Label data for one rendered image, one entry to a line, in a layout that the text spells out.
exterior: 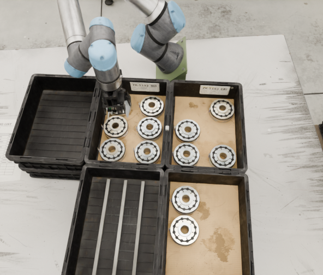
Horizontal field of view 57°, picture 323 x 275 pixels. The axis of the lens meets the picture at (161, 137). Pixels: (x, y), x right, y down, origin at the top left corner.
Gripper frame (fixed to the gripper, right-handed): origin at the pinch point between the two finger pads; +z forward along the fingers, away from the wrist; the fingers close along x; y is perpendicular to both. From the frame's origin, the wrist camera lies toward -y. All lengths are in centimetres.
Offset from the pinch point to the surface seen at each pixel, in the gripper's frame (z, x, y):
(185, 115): 14.5, 26.4, -5.0
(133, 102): 14.5, 4.1, -13.0
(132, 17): 98, -4, -162
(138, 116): 14.5, 6.0, -5.6
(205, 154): 14.5, 33.0, 14.0
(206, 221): 14, 30, 40
